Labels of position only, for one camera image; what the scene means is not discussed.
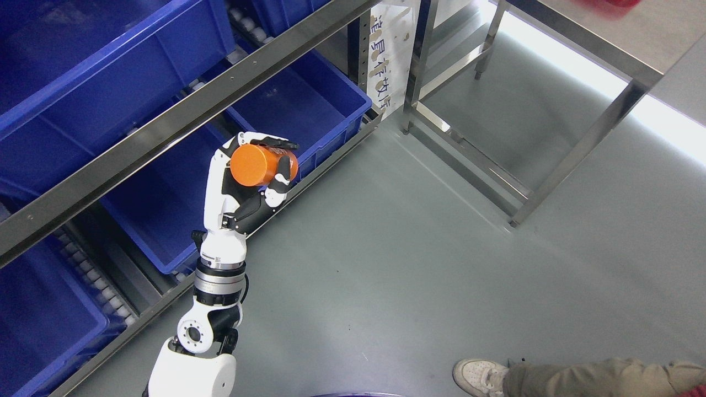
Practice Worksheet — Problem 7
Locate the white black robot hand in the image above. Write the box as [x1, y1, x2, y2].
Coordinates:
[201, 131, 298, 240]

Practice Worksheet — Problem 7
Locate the orange cylindrical capacitor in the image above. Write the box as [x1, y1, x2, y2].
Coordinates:
[228, 144, 298, 187]

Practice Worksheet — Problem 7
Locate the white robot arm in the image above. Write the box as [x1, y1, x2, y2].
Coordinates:
[143, 231, 249, 396]

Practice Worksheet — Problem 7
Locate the steel desk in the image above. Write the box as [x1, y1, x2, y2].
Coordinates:
[404, 1, 704, 228]

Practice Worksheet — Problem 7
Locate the blue bin lower right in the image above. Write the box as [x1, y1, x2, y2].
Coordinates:
[100, 125, 226, 275]

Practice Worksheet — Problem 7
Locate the blue bin far right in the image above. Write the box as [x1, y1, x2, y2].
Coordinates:
[226, 50, 372, 183]

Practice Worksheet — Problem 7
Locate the blue bin lower middle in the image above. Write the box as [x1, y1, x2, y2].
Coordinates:
[1, 237, 112, 396]

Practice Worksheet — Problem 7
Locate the large blue bin right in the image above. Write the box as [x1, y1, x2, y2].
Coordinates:
[1, 1, 234, 201]

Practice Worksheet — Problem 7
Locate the white sneaker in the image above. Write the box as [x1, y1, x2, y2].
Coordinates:
[452, 359, 509, 396]

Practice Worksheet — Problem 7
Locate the khaki trouser leg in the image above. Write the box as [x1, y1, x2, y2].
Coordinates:
[502, 358, 705, 396]

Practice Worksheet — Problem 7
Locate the steel shelf rail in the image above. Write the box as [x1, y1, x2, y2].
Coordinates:
[1, 1, 377, 266]

